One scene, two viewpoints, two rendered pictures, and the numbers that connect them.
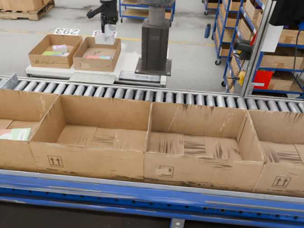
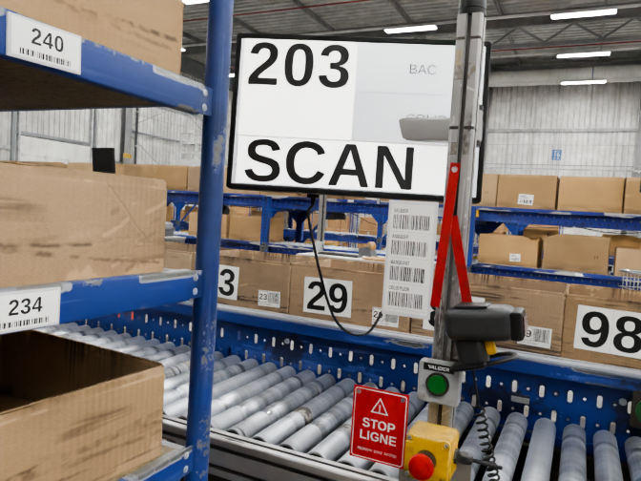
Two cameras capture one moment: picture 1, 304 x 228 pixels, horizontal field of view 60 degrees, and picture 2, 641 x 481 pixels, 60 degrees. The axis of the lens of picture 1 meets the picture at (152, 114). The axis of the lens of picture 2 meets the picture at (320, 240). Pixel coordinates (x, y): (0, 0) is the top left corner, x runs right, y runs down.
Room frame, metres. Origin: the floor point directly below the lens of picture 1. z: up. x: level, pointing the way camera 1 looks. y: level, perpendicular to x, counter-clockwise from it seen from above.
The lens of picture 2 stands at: (2.37, -0.44, 1.22)
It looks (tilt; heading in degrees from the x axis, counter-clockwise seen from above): 3 degrees down; 202
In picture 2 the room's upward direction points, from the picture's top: 4 degrees clockwise
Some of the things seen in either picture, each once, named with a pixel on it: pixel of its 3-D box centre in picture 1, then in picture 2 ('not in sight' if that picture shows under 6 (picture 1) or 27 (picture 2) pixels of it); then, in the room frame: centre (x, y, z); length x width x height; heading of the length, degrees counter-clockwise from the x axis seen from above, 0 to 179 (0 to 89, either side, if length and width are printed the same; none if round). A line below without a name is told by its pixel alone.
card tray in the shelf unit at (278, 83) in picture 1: (267, 72); not in sight; (2.06, -0.99, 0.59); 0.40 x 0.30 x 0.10; 175
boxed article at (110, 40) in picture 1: (105, 38); not in sight; (1.41, 0.28, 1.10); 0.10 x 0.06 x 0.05; 87
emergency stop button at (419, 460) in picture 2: not in sight; (423, 464); (1.54, -0.59, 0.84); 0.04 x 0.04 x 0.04; 87
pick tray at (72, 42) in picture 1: (58, 50); not in sight; (1.86, 0.74, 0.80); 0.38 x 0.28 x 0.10; 178
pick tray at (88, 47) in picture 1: (99, 53); not in sight; (1.84, 0.42, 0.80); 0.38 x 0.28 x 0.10; 178
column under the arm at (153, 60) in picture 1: (154, 45); not in sight; (1.77, 0.00, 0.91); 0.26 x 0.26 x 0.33; 86
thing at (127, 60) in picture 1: (104, 58); not in sight; (1.88, 0.40, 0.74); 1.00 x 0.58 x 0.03; 86
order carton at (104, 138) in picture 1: (98, 135); not in sight; (0.75, 0.21, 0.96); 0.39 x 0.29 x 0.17; 87
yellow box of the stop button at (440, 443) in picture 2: (238, 77); (453, 459); (1.50, -0.55, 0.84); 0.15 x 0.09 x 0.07; 87
